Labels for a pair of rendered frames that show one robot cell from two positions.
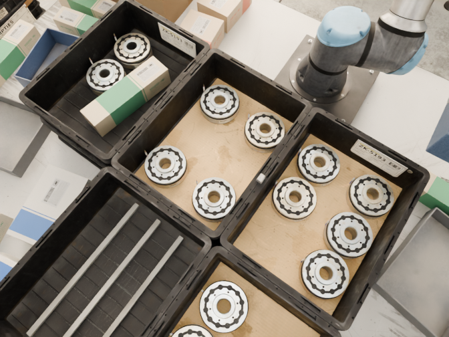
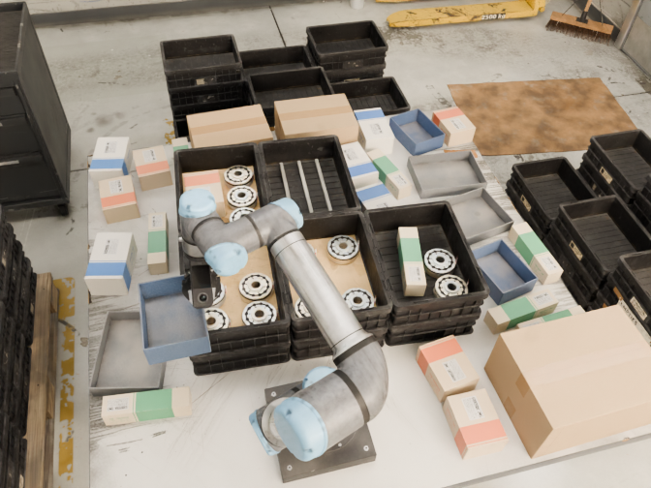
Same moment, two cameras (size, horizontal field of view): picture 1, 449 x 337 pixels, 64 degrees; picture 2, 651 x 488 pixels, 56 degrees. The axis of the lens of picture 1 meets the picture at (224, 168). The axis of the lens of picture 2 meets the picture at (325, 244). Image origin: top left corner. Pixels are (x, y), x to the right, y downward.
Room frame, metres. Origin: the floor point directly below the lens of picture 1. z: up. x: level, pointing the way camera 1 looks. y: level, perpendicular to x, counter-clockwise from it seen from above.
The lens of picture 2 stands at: (1.13, -0.88, 2.36)
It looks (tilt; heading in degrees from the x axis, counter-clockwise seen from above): 49 degrees down; 130
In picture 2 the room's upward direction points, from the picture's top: 3 degrees clockwise
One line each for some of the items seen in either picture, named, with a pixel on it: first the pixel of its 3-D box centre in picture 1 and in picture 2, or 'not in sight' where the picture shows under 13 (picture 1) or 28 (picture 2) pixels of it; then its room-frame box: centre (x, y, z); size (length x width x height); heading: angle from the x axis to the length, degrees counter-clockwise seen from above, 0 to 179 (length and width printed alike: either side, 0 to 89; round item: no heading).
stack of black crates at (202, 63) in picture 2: not in sight; (204, 88); (-1.25, 0.81, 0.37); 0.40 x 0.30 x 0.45; 57
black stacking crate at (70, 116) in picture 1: (123, 85); (420, 261); (0.56, 0.26, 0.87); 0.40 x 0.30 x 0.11; 144
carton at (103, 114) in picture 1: (127, 95); (410, 260); (0.53, 0.25, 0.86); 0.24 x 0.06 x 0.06; 134
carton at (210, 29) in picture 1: (197, 40); (446, 368); (0.82, 0.09, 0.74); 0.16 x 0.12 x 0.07; 155
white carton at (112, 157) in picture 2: not in sight; (111, 162); (-0.67, -0.09, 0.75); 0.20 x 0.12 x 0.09; 137
